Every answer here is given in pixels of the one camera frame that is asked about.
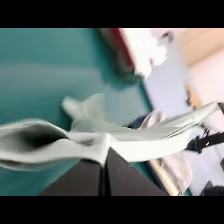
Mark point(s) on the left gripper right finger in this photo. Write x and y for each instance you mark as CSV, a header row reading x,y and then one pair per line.
x,y
128,180

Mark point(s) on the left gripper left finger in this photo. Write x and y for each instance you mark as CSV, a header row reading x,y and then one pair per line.
x,y
81,181

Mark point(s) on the white T-shirt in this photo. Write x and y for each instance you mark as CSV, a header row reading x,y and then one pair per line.
x,y
140,143

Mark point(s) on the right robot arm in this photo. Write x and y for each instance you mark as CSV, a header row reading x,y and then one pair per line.
x,y
204,141

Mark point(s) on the dark blue garment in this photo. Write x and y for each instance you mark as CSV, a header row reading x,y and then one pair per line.
x,y
136,122

